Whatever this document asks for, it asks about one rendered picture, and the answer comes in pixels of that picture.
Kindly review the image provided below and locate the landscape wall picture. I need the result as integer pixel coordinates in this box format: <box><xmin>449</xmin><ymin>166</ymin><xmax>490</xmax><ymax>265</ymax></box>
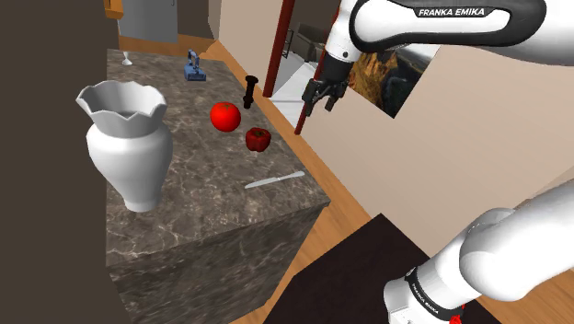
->
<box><xmin>347</xmin><ymin>43</ymin><xmax>442</xmax><ymax>120</ymax></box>

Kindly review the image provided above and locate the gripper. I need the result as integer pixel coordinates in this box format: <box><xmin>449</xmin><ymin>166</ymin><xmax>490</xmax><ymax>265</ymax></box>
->
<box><xmin>301</xmin><ymin>52</ymin><xmax>351</xmax><ymax>113</ymax></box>

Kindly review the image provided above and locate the grey door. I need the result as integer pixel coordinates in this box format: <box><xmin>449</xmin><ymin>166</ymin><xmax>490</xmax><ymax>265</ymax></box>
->
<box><xmin>117</xmin><ymin>0</ymin><xmax>179</xmax><ymax>44</ymax></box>

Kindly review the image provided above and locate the red bell pepper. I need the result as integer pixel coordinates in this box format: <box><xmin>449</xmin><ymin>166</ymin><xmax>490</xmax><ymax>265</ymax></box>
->
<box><xmin>245</xmin><ymin>127</ymin><xmax>272</xmax><ymax>153</ymax></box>

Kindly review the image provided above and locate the marble counter block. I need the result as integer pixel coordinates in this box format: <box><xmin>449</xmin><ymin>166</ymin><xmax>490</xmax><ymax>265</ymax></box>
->
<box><xmin>105</xmin><ymin>48</ymin><xmax>332</xmax><ymax>324</ymax></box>

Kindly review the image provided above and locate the silver table knife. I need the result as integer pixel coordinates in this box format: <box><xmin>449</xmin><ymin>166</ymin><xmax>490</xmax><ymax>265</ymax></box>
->
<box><xmin>244</xmin><ymin>170</ymin><xmax>306</xmax><ymax>190</ymax></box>

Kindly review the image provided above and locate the black pepper mill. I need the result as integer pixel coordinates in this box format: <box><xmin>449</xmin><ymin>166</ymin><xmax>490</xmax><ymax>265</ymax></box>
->
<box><xmin>242</xmin><ymin>75</ymin><xmax>259</xmax><ymax>110</ymax></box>

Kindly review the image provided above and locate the white scalloped vase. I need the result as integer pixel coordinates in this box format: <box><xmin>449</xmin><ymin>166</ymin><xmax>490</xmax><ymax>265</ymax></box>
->
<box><xmin>75</xmin><ymin>79</ymin><xmax>175</xmax><ymax>214</ymax></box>

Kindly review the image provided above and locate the dark red door frame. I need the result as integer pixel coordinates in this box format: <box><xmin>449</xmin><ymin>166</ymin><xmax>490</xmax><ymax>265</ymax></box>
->
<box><xmin>261</xmin><ymin>0</ymin><xmax>342</xmax><ymax>136</ymax></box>

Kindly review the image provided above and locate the red tomato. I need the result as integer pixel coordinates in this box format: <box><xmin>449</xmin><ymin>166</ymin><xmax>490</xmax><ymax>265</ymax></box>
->
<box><xmin>209</xmin><ymin>100</ymin><xmax>242</xmax><ymax>133</ymax></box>

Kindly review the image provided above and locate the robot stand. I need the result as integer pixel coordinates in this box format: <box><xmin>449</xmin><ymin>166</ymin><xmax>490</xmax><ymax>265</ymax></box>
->
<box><xmin>262</xmin><ymin>213</ymin><xmax>502</xmax><ymax>324</ymax></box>

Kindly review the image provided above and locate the blue figure on base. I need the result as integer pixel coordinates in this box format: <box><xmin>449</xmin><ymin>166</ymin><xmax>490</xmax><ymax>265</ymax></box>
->
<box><xmin>182</xmin><ymin>49</ymin><xmax>208</xmax><ymax>83</ymax></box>

